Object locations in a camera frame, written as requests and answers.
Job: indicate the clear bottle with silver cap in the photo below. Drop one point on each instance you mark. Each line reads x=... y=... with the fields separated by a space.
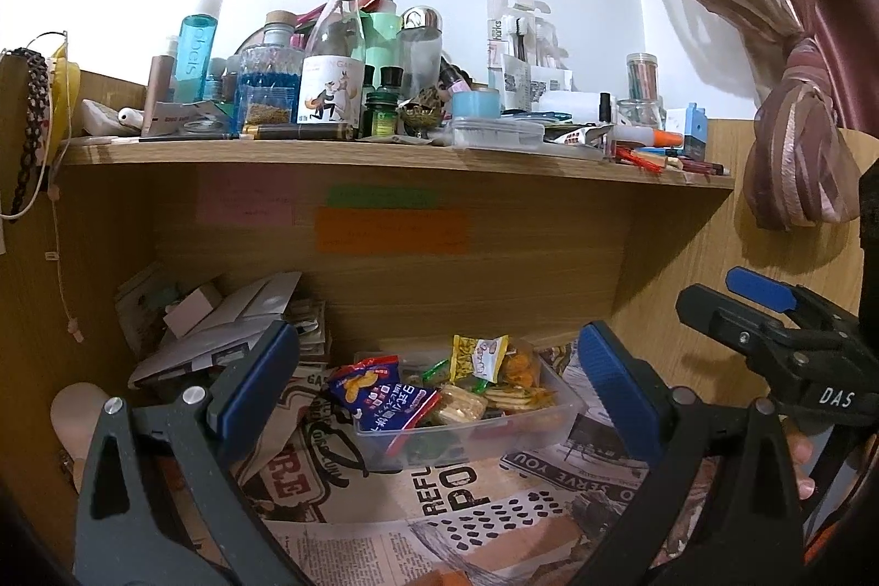
x=420 y=50

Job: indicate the green wrapped candy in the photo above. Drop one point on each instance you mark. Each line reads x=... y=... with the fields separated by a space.
x=437 y=369

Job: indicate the small green jar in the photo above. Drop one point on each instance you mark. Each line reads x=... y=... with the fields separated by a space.
x=381 y=116

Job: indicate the tall blue liquid bottle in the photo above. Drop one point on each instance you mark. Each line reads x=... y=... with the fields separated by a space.
x=196 y=43

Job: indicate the yellow plastic item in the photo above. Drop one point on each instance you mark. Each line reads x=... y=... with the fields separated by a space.
x=63 y=85

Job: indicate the wooden shelf unit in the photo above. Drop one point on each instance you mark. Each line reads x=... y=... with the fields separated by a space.
x=515 y=270

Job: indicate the toothbrush blister pack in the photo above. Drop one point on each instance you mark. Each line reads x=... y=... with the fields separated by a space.
x=518 y=23

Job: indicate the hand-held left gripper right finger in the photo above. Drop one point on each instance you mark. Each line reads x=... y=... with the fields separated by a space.
x=614 y=383

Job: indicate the red pens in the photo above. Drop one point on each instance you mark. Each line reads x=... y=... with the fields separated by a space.
x=638 y=159

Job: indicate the clear cylinder of sticks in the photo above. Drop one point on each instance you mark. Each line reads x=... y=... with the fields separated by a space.
x=642 y=76

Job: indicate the jar with wooden lid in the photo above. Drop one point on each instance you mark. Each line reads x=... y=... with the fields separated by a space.
x=278 y=28

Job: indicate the blue white small box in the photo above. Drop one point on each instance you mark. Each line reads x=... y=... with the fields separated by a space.
x=695 y=131

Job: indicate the orange snack packet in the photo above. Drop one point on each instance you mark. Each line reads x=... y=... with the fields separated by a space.
x=523 y=366

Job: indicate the dark tube with gold end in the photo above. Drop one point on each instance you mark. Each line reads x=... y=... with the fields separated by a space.
x=295 y=131

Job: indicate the clear rectangular plastic case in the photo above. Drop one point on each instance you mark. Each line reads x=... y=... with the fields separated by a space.
x=498 y=134

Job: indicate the green sticky note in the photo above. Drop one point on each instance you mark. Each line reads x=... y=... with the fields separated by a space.
x=381 y=196

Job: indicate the person's right hand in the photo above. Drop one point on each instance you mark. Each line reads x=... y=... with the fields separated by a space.
x=800 y=455

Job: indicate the black nail polish bottle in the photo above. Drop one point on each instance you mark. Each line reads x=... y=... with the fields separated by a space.
x=605 y=109

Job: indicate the yellow snack packet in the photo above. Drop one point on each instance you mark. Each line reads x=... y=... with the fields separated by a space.
x=477 y=358

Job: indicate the clear cracker packet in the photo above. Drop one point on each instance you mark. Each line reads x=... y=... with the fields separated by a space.
x=518 y=397

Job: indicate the cream roll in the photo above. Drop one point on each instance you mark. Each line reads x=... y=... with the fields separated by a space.
x=75 y=421

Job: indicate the white squeeze tube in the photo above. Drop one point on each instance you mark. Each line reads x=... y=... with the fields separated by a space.
x=172 y=116

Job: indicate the pink striped curtain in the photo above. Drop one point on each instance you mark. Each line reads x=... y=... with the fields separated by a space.
x=790 y=9

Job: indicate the fox label wine bottle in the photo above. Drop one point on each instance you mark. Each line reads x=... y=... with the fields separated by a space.
x=333 y=85

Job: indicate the small glass jar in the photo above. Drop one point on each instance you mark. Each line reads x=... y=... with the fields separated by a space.
x=640 y=114

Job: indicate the dark red pen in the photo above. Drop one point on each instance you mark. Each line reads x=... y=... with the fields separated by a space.
x=704 y=167

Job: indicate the light green pump bottle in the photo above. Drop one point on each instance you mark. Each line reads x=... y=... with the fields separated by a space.
x=381 y=37

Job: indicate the orange sticky note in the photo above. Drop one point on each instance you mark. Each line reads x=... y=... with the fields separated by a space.
x=391 y=230

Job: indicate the black lace headband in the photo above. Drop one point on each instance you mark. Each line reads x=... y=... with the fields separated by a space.
x=33 y=133

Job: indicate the rose gold tube bottle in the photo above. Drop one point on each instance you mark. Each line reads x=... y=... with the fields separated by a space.
x=159 y=92

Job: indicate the pile of papers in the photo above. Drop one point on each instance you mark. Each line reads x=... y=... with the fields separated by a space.
x=233 y=318

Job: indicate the small white cardboard box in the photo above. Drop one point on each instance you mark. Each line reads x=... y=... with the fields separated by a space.
x=191 y=311

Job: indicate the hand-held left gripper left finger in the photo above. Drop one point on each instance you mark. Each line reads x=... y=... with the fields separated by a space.
x=264 y=380

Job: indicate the clear plastic container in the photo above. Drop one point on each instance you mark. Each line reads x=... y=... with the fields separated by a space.
x=542 y=425

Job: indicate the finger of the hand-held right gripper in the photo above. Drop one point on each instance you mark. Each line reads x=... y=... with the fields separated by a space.
x=728 y=318
x=759 y=287

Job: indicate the blue snack packet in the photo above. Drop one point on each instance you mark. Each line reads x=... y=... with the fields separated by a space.
x=374 y=397

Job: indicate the pink sticky note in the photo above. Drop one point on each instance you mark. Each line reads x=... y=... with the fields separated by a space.
x=244 y=198

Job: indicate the light blue round jar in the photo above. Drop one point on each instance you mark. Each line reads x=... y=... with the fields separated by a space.
x=475 y=104

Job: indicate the square glass blue liquid bottle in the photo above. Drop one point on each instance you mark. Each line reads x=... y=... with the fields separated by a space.
x=268 y=92

